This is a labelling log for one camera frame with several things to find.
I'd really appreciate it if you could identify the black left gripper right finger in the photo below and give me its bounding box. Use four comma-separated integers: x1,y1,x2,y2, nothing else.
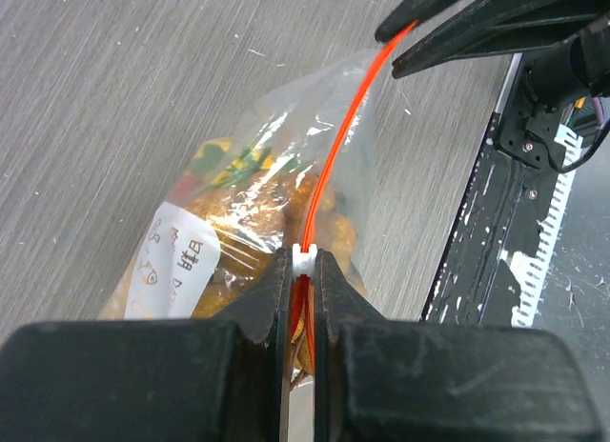
313,251,603,441

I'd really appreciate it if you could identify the brown longan bunch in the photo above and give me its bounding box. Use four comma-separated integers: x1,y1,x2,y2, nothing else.
113,136,363,381

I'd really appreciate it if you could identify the clear zip top bag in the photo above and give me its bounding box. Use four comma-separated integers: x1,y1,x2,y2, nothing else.
97,20,420,391

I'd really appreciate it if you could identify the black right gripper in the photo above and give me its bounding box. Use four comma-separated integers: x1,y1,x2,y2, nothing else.
375,0,609,110

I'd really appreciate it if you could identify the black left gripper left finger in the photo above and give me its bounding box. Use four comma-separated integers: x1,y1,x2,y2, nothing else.
1,251,291,441

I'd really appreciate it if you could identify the white slotted cable duct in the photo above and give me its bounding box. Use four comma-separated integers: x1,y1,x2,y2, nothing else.
509,122,587,329

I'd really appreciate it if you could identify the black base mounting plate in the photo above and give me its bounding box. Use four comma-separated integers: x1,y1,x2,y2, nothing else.
418,50,578,327

